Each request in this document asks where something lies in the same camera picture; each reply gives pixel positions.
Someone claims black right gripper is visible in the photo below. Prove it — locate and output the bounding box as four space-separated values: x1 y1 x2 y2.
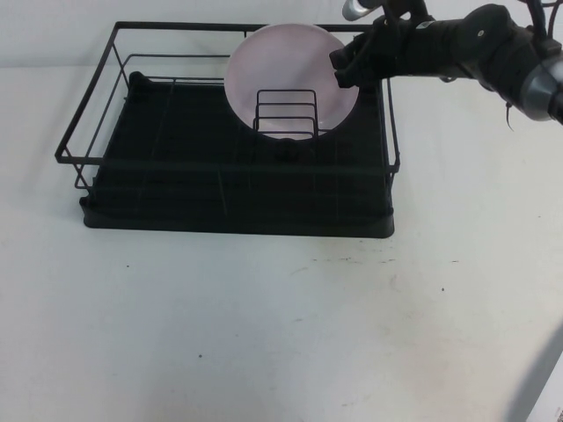
329 15 445 89

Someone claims pink round plate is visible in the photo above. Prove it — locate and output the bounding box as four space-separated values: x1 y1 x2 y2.
223 22 360 142

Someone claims black plastic drip tray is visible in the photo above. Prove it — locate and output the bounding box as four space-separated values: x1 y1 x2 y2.
78 69 396 241

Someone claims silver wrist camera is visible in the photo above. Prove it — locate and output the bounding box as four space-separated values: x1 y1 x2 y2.
341 0 382 21

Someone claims black wire dish rack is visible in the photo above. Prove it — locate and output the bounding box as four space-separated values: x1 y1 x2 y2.
54 20 402 193

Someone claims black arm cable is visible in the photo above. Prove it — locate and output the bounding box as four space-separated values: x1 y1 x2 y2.
518 0 563 49

